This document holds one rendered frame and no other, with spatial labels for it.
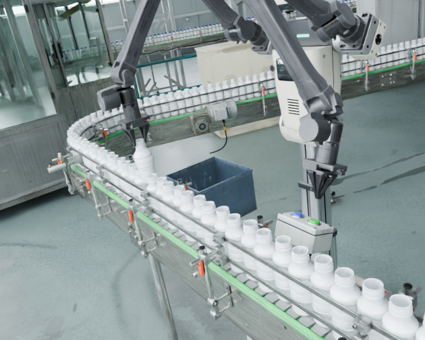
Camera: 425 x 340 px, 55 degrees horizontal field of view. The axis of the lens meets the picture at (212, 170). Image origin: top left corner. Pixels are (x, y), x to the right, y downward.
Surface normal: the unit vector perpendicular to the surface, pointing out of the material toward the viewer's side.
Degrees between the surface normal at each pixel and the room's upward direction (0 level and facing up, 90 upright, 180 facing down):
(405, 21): 90
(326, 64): 90
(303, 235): 70
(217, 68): 90
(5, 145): 90
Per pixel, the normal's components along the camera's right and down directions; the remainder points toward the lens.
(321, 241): 0.58, 0.22
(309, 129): -0.75, 0.02
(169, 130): 0.30, 0.32
